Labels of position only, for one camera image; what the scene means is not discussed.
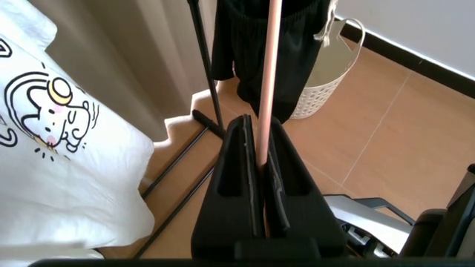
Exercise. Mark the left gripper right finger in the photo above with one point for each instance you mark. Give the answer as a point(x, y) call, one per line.
point(311, 222)

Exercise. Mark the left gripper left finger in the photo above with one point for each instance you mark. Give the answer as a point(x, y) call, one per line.
point(226, 219)

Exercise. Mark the pink clothes hanger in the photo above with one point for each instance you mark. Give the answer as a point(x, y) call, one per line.
point(269, 74)

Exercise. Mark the black garment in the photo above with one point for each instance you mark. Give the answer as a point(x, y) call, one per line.
point(297, 55)

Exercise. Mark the white printed t-shirt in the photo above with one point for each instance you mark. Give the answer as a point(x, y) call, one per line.
point(55, 167)

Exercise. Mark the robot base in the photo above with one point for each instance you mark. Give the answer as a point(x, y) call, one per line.
point(371, 219)

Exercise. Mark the white laundry basket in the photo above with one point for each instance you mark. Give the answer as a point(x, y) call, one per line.
point(330, 70)

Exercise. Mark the black clothes rack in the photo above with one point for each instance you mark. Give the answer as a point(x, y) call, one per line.
point(204, 55)

